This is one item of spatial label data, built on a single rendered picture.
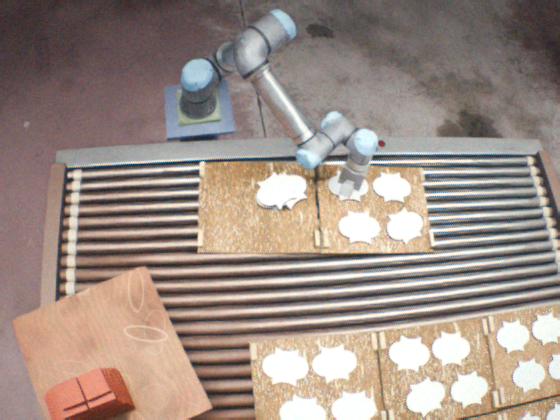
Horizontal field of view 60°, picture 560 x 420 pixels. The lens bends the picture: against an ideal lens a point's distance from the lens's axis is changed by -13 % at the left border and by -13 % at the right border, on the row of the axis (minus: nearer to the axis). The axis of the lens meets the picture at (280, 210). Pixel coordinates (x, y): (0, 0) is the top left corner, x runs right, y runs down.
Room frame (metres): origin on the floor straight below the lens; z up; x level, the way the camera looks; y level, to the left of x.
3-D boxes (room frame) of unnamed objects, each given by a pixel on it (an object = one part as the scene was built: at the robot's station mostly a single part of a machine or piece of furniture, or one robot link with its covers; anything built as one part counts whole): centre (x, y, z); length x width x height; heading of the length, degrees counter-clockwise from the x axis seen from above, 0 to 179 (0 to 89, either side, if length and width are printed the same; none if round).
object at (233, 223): (0.89, 0.08, 0.93); 0.41 x 0.35 x 0.02; 103
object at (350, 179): (1.02, -0.22, 1.05); 0.12 x 0.09 x 0.16; 167
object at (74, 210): (0.99, -0.17, 0.90); 1.95 x 0.05 x 0.05; 106
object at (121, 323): (0.20, 0.43, 1.03); 0.50 x 0.50 x 0.02; 37
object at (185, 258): (0.80, -0.22, 0.90); 1.95 x 0.05 x 0.05; 106
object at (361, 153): (1.04, -0.22, 1.20); 0.09 x 0.08 x 0.11; 57
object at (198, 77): (1.30, 0.40, 1.06); 0.13 x 0.12 x 0.14; 147
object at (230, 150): (1.21, -0.11, 0.89); 2.08 x 0.08 x 0.06; 106
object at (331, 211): (0.98, -0.33, 0.93); 0.41 x 0.35 x 0.02; 102
